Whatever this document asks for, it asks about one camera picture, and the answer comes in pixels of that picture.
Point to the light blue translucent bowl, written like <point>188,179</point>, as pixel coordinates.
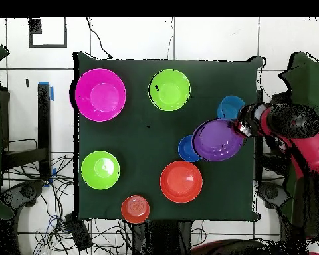
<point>228,107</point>

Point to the purple bowl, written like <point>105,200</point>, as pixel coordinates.
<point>218,140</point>

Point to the small dark blue bowl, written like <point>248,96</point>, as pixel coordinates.
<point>185,150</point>

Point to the large orange bowl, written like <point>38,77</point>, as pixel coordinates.
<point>180,182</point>

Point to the large green bowl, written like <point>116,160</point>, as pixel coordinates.
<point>100,170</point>
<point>170,90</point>

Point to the small translucent orange bowl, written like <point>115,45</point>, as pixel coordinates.
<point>135,209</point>

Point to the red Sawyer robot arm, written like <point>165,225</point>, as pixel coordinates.
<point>295,122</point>

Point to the black office chair base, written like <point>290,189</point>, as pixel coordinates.
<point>271,192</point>
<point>26,191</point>

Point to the dark green table cloth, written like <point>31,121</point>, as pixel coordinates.
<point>138,138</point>

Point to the large pink bowl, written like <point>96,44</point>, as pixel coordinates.
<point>101,95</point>

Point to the black floor box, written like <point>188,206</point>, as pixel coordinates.
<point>78,231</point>

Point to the blue tape strip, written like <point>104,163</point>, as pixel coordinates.
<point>52,93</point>

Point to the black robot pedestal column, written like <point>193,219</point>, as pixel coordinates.
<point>162,239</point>

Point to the black floor frame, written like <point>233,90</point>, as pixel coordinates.
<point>34,26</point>

